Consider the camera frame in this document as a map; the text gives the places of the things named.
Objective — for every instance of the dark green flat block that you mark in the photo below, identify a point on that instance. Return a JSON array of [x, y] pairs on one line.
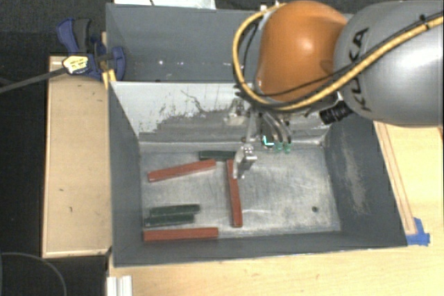
[[216, 155], [169, 220], [175, 209]]

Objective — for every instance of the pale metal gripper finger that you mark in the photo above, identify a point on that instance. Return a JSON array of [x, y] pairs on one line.
[[246, 168], [238, 163]]

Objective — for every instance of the pale wood board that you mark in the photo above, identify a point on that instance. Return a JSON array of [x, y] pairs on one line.
[[78, 163]]

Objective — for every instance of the red-brown flat block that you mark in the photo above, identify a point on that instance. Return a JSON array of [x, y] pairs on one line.
[[234, 197], [180, 170], [180, 234]]

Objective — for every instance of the black cylinder on white bracket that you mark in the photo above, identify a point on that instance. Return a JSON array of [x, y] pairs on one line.
[[334, 113]]

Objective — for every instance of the grey metal bin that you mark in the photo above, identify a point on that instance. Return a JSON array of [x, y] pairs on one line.
[[194, 45]]

